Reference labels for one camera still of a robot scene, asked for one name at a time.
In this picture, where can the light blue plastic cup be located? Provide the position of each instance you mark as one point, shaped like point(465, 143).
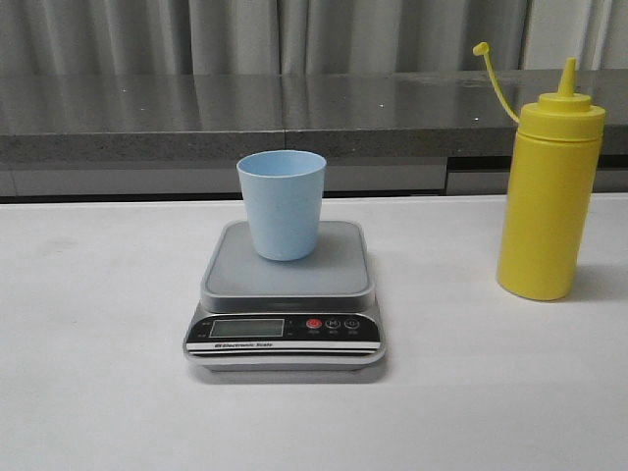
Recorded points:
point(282, 192)

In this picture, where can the yellow squeeze bottle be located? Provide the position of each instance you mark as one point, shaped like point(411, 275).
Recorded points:
point(554, 162)

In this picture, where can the digital kitchen scale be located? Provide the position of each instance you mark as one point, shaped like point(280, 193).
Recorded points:
point(316, 313)

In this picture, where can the grey stone counter ledge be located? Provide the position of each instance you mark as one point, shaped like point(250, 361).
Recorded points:
point(64, 120)

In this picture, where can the grey curtain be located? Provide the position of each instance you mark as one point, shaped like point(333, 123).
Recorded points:
point(305, 37)

